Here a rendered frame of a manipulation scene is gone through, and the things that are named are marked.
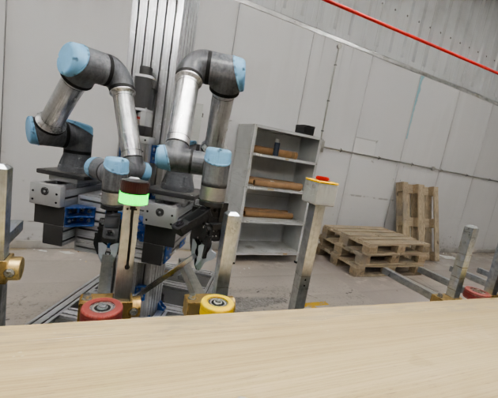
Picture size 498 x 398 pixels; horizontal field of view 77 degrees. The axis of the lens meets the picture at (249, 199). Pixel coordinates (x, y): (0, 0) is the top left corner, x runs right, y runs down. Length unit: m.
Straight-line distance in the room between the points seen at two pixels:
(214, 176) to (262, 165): 3.03
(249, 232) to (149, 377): 3.50
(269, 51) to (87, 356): 3.69
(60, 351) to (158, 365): 0.16
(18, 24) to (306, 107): 3.00
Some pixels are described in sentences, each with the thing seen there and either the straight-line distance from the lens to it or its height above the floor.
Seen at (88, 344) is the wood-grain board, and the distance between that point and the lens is 0.65.
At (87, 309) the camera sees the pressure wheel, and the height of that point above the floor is 0.91.
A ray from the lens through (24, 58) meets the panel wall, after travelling 3.53.
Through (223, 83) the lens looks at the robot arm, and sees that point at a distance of 1.19.
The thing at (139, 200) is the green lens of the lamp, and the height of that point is 1.13.
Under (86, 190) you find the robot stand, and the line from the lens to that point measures 1.66.
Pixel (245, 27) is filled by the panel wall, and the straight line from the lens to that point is 3.91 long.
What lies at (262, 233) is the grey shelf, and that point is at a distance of 4.09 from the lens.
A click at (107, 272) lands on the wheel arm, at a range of 1.00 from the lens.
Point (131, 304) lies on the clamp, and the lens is 0.83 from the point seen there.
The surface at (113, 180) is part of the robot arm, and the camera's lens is 1.06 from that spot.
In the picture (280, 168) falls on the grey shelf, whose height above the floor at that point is 1.11.
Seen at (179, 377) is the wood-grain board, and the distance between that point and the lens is 0.58.
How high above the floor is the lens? 1.27
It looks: 9 degrees down
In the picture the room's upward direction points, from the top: 10 degrees clockwise
